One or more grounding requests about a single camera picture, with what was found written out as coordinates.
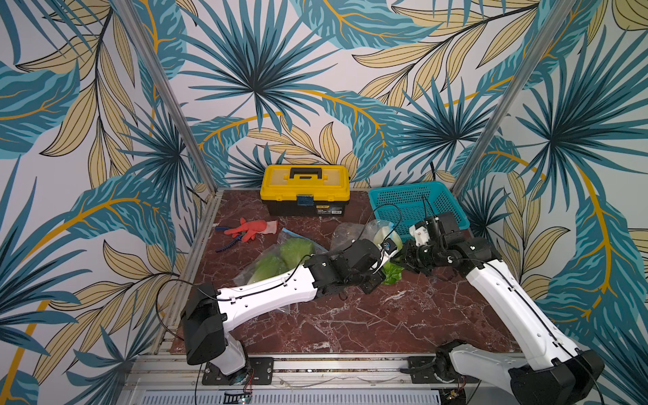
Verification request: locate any chinese cabbage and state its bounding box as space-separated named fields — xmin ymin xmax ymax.
xmin=372 ymin=224 xmax=403 ymax=285
xmin=279 ymin=238 xmax=315 ymax=270
xmin=247 ymin=254 xmax=288 ymax=285

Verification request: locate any clear zipper bag blue seal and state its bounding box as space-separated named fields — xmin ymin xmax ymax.
xmin=234 ymin=229 xmax=327 ymax=286

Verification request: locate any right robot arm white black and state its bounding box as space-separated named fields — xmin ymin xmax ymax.
xmin=397 ymin=237 xmax=604 ymax=404

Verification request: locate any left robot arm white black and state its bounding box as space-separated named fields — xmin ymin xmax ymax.
xmin=181 ymin=239 xmax=400 ymax=376

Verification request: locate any teal plastic basket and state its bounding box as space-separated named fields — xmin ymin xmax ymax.
xmin=368 ymin=182 xmax=470 ymax=241

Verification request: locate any yellow black toolbox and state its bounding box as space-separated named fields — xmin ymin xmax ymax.
xmin=260 ymin=165 xmax=350 ymax=217

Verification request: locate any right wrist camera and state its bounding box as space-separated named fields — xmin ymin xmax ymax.
xmin=408 ymin=211 xmax=462 ymax=249

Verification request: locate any blue handled tool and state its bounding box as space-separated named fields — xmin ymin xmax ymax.
xmin=214 ymin=225 xmax=241 ymax=254

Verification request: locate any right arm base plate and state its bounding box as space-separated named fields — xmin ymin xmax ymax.
xmin=399 ymin=356 xmax=479 ymax=386

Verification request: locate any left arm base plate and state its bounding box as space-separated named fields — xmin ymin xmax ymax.
xmin=202 ymin=357 xmax=274 ymax=386

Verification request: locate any front aluminium rail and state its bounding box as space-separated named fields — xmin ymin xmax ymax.
xmin=115 ymin=353 xmax=558 ymax=405

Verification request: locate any right aluminium frame post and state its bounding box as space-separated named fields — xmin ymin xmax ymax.
xmin=452 ymin=0 xmax=575 ymax=198

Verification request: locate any aluminium frame post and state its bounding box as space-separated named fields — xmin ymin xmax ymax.
xmin=114 ymin=0 xmax=218 ymax=194
xmin=452 ymin=0 xmax=575 ymax=198

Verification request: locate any left aluminium frame post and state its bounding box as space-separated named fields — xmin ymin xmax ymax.
xmin=114 ymin=0 xmax=218 ymax=194

